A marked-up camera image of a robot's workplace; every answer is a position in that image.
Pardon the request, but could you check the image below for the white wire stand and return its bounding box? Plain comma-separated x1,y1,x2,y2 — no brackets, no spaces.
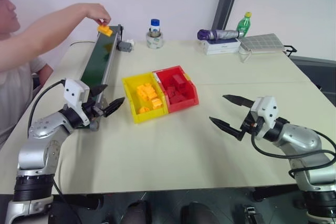
238,49,253,63

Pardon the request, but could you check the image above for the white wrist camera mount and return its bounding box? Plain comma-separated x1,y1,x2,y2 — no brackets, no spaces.
249,95,278,141
64,78,90,126

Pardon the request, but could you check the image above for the red plastic bin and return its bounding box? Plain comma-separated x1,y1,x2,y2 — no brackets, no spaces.
152,65,200,115

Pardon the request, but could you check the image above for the dark grey wall pillar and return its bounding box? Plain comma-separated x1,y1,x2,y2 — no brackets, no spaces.
211,0,244,31

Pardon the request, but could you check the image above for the purple grey folded umbrella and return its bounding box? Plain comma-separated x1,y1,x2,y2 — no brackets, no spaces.
197,28,245,41

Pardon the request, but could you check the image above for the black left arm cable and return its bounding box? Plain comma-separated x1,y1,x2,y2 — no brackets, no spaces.
27,79,79,224

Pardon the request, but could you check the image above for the black metal handle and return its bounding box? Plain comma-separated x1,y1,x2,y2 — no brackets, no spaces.
282,45,298,58

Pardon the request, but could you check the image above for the person in white shirt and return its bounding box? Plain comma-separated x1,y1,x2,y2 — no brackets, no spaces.
0,0,54,147

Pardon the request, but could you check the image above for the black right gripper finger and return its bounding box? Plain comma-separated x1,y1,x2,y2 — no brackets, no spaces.
208,116,242,137
222,94,255,109

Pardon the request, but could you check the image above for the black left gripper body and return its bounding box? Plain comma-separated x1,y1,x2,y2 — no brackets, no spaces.
81,98,106,121

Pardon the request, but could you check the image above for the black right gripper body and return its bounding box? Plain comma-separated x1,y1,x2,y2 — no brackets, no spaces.
237,114,261,141

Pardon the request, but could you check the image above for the thin black table cable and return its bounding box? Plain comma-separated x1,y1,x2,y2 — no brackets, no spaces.
69,40,97,48

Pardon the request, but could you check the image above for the green conveyor belt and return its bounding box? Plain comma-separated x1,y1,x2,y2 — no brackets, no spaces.
78,24,124,132

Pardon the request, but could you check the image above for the yellow plastic bin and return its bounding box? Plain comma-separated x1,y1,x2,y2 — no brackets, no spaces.
121,71,169,125

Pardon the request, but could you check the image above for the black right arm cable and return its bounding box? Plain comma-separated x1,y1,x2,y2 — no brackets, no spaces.
250,129,336,180

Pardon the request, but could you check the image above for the clear tape roll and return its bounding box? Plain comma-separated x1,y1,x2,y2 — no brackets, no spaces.
145,31,164,50

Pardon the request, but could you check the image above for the person's bare hand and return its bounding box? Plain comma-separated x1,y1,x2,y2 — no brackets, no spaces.
87,3,112,25

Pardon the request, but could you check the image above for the grey mesh tray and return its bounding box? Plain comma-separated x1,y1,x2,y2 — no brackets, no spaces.
237,33,286,52

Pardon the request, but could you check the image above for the green plastic bottle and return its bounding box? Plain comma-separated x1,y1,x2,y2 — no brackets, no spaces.
236,12,253,38

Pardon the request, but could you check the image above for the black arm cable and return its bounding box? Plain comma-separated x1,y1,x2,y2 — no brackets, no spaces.
250,129,336,180
27,79,79,224

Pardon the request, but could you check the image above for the blue capped white bottle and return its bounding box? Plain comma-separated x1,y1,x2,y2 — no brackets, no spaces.
149,18,162,38

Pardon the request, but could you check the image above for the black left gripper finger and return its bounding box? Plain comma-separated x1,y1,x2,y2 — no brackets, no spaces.
88,84,109,101
102,97,126,118

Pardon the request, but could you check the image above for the white cardboard box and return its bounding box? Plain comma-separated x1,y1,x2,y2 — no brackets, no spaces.
201,38,242,56

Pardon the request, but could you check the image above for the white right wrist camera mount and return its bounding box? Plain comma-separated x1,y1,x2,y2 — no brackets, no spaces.
249,95,278,141

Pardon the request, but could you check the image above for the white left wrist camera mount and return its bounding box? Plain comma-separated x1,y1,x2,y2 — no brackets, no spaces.
64,78,90,126

